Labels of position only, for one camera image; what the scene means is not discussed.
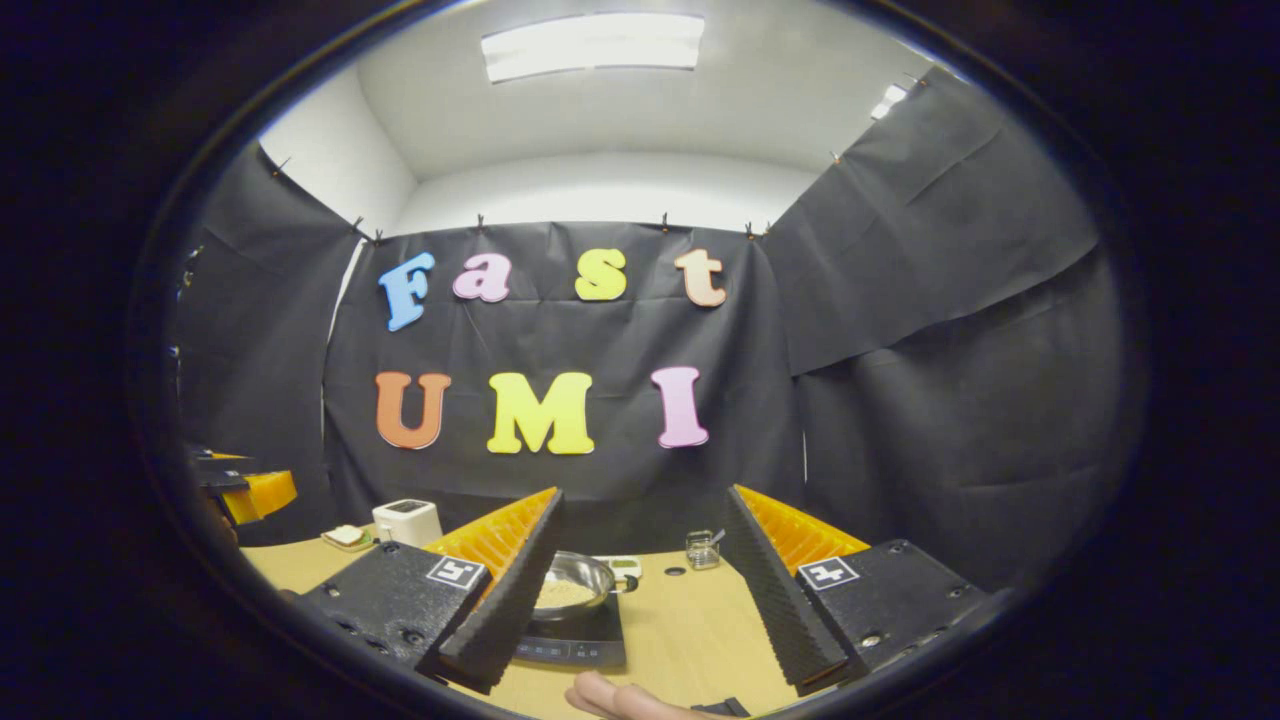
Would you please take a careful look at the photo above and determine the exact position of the black induction cooktop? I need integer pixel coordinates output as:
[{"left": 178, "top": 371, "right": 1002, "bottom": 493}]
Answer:
[{"left": 512, "top": 590, "right": 629, "bottom": 669}]

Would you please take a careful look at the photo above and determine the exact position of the white toaster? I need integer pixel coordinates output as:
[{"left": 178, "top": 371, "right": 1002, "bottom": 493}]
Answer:
[{"left": 372, "top": 498, "right": 444, "bottom": 549}]

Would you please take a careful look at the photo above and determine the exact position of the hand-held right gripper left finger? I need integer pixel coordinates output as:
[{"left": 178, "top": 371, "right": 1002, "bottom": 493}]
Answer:
[{"left": 300, "top": 487, "right": 566, "bottom": 696}]

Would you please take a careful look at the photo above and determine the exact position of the heap of yellow soybeans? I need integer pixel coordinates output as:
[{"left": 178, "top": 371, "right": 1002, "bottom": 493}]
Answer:
[{"left": 537, "top": 578, "right": 598, "bottom": 609}]

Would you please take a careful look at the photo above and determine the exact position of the stainless steel pot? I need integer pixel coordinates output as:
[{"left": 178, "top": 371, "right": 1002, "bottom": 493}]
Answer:
[{"left": 530, "top": 550, "right": 639, "bottom": 623}]

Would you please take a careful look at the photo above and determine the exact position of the large ceiling light panel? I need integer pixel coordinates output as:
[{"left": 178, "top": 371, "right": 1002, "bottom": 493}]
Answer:
[{"left": 481, "top": 13, "right": 706, "bottom": 84}]

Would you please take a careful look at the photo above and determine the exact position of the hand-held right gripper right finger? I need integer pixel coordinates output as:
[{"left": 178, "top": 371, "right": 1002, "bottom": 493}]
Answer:
[{"left": 722, "top": 484, "right": 991, "bottom": 698}]

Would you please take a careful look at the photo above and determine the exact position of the black backdrop cloth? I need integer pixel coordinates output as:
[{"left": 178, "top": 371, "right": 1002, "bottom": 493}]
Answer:
[{"left": 175, "top": 65, "right": 1126, "bottom": 601}]

